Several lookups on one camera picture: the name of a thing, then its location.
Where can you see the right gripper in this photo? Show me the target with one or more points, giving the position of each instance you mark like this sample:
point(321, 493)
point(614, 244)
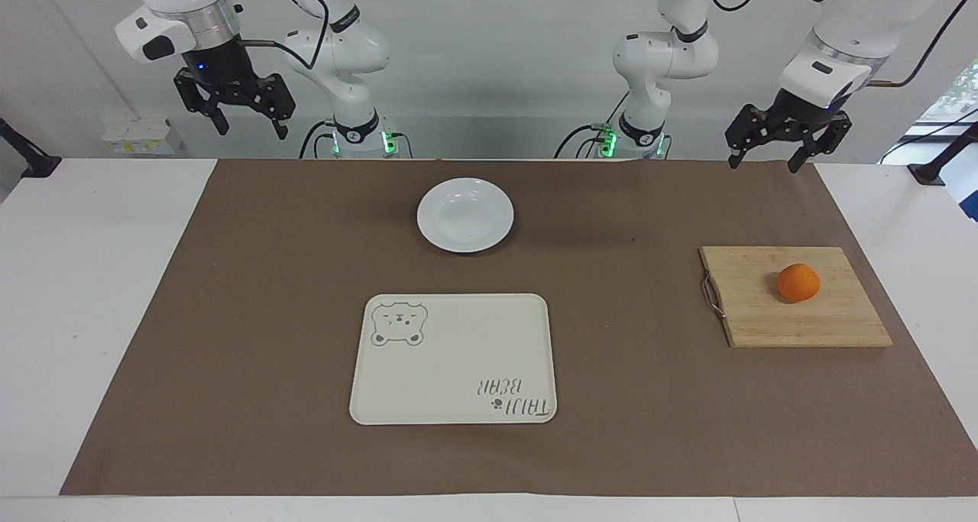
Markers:
point(221, 63)

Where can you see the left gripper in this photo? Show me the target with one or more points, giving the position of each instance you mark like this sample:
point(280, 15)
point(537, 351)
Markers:
point(810, 117)

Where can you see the orange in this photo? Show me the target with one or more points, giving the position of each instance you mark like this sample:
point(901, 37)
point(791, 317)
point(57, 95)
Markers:
point(798, 283)

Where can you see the white round plate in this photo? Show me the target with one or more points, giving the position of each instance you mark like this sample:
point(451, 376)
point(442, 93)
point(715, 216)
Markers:
point(464, 215)

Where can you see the black stand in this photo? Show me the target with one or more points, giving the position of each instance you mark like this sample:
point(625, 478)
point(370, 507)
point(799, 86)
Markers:
point(34, 163)
point(934, 170)

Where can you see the wooden cutting board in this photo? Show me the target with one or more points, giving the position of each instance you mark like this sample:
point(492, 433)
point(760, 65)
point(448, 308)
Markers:
point(795, 323)

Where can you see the cream tray with bear print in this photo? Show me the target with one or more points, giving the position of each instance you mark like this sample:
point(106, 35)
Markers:
point(458, 369)

